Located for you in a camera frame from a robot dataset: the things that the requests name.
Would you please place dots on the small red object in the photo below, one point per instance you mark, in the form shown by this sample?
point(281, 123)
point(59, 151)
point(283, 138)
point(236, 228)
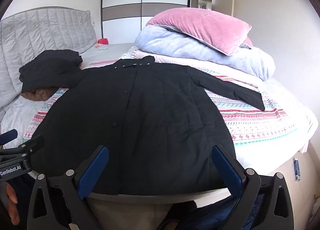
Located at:
point(103, 41)

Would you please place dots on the pale pink folded quilt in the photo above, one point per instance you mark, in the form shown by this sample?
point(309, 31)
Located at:
point(170, 58)

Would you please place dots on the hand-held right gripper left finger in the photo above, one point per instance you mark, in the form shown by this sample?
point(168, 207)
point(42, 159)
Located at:
point(93, 170)

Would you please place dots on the grey quilted headboard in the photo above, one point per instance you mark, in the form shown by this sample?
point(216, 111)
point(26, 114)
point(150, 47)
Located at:
point(37, 34)

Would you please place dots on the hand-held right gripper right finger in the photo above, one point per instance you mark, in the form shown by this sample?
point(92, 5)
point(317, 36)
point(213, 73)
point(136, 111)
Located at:
point(225, 170)

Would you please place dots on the brown garment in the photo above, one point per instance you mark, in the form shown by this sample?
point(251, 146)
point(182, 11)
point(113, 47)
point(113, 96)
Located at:
point(37, 96)

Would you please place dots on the pink velvet pillow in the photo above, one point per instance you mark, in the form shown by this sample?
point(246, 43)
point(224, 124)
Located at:
point(247, 42)
point(205, 27)

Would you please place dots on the light blue fleece blanket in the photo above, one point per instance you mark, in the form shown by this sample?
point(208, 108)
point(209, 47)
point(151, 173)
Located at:
point(175, 44)

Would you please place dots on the person's legs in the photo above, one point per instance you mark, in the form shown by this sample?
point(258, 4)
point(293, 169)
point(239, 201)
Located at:
point(212, 217)

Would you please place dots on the person's left hand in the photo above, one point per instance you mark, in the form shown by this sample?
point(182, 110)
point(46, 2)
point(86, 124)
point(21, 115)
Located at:
point(12, 200)

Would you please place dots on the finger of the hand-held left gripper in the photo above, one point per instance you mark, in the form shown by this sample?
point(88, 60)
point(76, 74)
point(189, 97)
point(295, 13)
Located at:
point(7, 136)
point(31, 144)

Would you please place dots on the black folded garment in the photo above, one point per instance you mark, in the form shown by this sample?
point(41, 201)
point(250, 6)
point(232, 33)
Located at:
point(50, 69)

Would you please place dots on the black coat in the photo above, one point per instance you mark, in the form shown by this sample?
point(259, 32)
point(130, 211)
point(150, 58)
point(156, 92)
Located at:
point(150, 119)

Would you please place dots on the blue box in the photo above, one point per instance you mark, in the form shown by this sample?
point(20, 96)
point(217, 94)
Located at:
point(297, 170)

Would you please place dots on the striped patterned blanket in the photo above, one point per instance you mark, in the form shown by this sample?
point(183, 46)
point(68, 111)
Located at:
point(250, 124)

